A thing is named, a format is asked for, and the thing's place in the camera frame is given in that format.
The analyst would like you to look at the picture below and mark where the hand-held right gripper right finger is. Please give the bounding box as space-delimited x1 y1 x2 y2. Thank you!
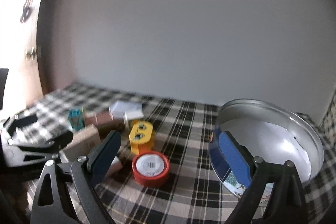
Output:
217 131 309 224

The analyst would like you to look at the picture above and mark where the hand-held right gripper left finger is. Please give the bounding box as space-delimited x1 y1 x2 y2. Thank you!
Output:
30 130 122 224

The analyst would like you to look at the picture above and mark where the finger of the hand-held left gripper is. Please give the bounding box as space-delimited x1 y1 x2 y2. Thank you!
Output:
5 114 38 135
8 131 74 164

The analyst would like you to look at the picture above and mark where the dark brown block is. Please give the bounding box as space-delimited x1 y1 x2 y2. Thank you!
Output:
60 125 101 161

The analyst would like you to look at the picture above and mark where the teal bear block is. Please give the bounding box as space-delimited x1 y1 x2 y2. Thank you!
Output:
68 107 86 132

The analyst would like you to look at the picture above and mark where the copper brown block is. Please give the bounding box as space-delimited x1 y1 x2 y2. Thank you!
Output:
84 112 125 130

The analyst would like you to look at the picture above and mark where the yellow toy with eyes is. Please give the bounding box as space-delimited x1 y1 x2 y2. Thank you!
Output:
129 120 156 155

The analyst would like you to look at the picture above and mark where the red round container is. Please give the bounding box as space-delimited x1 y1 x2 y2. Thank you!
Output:
132 151 171 186

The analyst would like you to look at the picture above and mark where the white cube with sun print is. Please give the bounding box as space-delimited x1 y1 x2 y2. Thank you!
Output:
123 111 144 126

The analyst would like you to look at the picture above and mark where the round metal tin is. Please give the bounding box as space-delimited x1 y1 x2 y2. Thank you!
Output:
209 99 324 207

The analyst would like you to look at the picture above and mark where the clear plastic box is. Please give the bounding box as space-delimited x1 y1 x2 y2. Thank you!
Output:
109 101 143 119

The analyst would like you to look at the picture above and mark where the plaid tablecloth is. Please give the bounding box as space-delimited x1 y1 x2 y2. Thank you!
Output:
0 81 336 224

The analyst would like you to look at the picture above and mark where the round door knob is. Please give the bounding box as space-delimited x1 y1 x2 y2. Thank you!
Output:
26 47 42 60

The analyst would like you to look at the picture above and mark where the wooden door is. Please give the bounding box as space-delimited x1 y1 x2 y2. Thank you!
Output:
0 0 63 109

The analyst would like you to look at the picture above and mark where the draped plaid cloth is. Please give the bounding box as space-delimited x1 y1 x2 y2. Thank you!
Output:
318 94 336 135

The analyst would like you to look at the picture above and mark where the metal door handle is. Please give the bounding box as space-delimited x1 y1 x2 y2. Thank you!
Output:
20 0 36 24

